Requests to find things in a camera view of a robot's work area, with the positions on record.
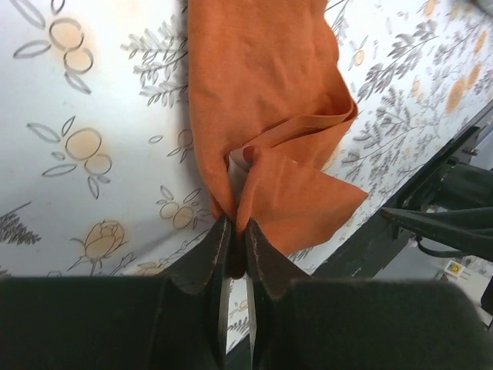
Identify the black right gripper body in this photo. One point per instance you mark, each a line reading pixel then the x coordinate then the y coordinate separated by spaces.
pixel 463 187

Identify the orange and cream underwear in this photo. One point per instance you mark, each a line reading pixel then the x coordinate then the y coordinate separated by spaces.
pixel 268 107

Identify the floral patterned table mat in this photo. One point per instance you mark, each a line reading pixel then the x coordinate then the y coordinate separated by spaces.
pixel 98 175

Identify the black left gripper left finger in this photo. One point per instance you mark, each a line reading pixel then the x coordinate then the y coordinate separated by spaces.
pixel 176 319

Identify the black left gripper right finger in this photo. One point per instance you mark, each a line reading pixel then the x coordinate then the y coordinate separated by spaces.
pixel 302 322

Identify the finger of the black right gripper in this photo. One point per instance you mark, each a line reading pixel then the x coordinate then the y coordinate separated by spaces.
pixel 469 231

